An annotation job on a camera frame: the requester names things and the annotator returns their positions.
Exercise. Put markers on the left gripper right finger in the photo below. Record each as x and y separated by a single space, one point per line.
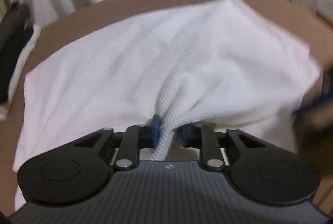
204 139

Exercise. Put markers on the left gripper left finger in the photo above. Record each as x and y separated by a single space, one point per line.
135 138

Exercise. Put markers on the white waffle knit garment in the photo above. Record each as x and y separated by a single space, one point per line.
218 61

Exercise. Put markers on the folded cream garment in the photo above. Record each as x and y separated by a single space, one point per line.
23 57

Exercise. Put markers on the folded dark brown garment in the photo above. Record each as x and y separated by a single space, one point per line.
16 31

